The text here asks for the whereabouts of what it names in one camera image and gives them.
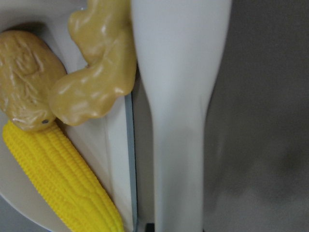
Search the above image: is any yellow toy corn cob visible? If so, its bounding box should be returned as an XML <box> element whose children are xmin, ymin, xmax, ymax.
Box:
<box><xmin>2</xmin><ymin>121</ymin><xmax>124</xmax><ymax>232</ymax></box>

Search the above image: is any tan toy ginger root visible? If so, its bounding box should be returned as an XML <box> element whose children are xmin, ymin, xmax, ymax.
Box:
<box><xmin>49</xmin><ymin>0</ymin><xmax>137</xmax><ymax>126</ymax></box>

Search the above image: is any brown toy potato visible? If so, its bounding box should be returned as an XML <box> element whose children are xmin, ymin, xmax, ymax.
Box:
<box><xmin>0</xmin><ymin>30</ymin><xmax>66</xmax><ymax>131</ymax></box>

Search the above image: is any beige plastic dustpan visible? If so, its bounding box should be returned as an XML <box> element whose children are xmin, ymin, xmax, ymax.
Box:
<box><xmin>0</xmin><ymin>0</ymin><xmax>137</xmax><ymax>232</ymax></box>

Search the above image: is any beige hand brush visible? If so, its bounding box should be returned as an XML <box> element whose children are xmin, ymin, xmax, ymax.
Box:
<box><xmin>131</xmin><ymin>0</ymin><xmax>232</xmax><ymax>232</ymax></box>

